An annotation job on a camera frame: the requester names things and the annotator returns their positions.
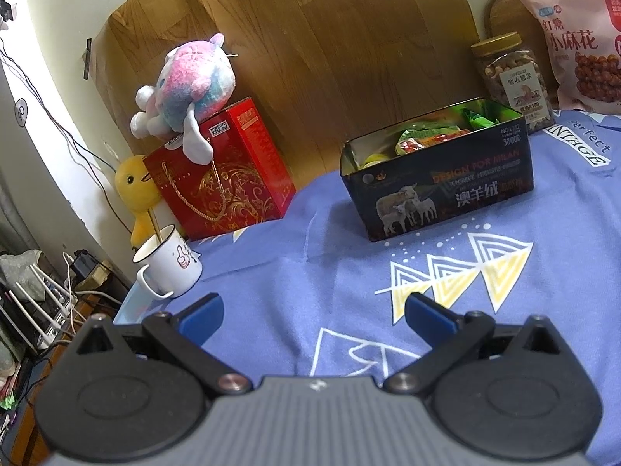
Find yellow duck plush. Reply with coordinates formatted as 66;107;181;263
115;155;162;249

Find pink blue plush toy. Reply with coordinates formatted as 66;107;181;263
130;33;236;165

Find white wifi router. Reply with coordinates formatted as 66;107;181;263
1;254;76;351

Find pink twist snack bag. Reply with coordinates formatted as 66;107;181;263
520;0;621;115

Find red gift box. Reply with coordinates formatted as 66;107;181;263
144;98;296;240

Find green snack packet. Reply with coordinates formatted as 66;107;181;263
395;122;468;156

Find blue printed tablecloth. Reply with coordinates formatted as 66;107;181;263
116;111;620;465

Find wooden board backdrop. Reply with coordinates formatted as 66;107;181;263
90;0;484;186

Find black wall cables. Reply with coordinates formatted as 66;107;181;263
0;0;133;234

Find black snack box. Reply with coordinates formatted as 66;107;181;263
340;98;534;241

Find round wooden board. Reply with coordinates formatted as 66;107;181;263
483;0;545;47

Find white enamel mug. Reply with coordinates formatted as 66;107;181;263
133;225;203;300

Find nut jar yellow lid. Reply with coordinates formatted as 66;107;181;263
470;31;555;132

